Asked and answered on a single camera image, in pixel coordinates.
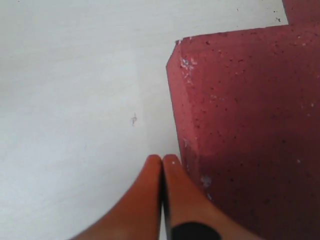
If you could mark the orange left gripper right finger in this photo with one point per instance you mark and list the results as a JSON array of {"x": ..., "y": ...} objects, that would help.
[{"x": 188, "y": 213}]

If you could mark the red brick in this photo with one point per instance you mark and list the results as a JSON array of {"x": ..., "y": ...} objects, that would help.
[{"x": 246, "y": 106}]

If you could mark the red brick far left base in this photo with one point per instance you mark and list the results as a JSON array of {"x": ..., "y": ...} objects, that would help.
[{"x": 302, "y": 11}]

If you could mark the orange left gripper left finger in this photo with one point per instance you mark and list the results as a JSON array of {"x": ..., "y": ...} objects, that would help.
[{"x": 137, "y": 215}]

